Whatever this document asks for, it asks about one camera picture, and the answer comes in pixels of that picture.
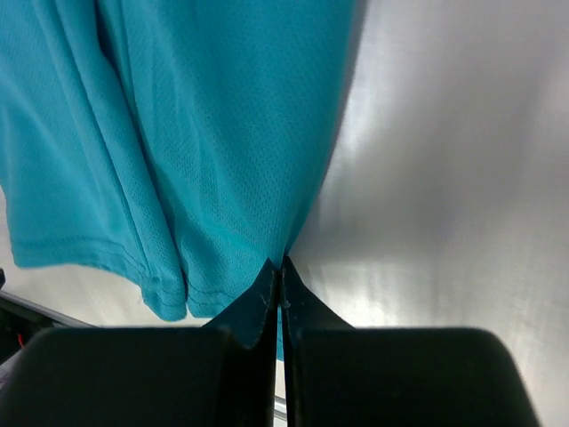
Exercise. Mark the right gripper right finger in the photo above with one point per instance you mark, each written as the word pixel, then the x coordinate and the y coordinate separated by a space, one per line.
pixel 340 375

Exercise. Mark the teal t shirt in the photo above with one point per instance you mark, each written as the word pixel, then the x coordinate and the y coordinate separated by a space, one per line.
pixel 177 144

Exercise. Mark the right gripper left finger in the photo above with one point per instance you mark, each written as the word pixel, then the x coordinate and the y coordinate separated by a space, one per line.
pixel 218 374

